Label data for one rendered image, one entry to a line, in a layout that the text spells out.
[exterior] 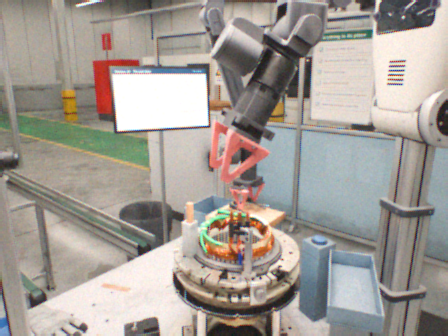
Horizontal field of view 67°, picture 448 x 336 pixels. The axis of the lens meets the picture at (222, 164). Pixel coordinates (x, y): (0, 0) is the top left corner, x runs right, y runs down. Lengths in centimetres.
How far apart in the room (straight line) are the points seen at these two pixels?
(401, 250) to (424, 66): 49
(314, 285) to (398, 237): 28
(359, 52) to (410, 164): 206
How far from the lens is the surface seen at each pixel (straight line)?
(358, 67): 300
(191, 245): 84
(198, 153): 326
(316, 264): 109
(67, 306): 133
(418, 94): 94
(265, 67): 53
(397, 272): 113
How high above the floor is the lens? 153
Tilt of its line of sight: 15 degrees down
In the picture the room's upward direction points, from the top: straight up
